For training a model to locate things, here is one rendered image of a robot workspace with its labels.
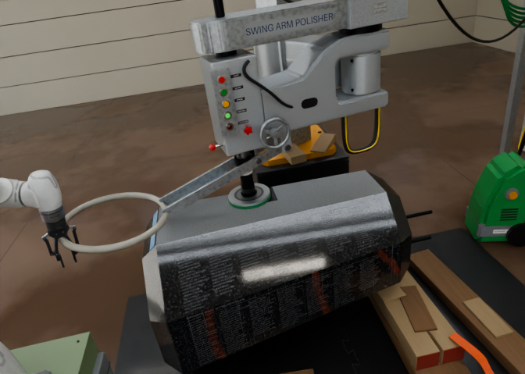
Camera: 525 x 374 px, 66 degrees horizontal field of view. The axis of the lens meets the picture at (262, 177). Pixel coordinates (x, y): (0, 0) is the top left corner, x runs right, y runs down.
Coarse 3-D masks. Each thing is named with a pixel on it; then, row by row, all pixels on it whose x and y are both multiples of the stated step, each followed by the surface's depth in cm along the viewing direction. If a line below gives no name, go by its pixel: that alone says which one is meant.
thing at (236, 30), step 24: (312, 0) 179; (336, 0) 168; (360, 0) 170; (384, 0) 174; (192, 24) 159; (216, 24) 155; (240, 24) 158; (264, 24) 161; (288, 24) 165; (312, 24) 168; (336, 24) 172; (360, 24) 174; (216, 48) 159; (240, 48) 162
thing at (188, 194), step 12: (288, 144) 190; (264, 156) 192; (216, 168) 197; (228, 168) 200; (240, 168) 189; (252, 168) 192; (192, 180) 196; (204, 180) 198; (216, 180) 188; (228, 180) 190; (180, 192) 196; (192, 192) 187; (204, 192) 188; (168, 204) 196; (180, 204) 186; (168, 216) 186
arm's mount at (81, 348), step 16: (80, 336) 129; (16, 352) 128; (32, 352) 127; (48, 352) 126; (64, 352) 125; (80, 352) 124; (96, 352) 132; (32, 368) 122; (48, 368) 121; (64, 368) 120; (80, 368) 120
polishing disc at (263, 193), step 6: (240, 186) 212; (258, 186) 209; (264, 186) 208; (234, 192) 207; (240, 192) 206; (258, 192) 204; (264, 192) 203; (234, 198) 201; (240, 198) 200; (246, 198) 200; (252, 198) 199; (258, 198) 198; (264, 198) 197; (234, 204) 198; (240, 204) 196; (246, 204) 195; (252, 204) 195; (258, 204) 196
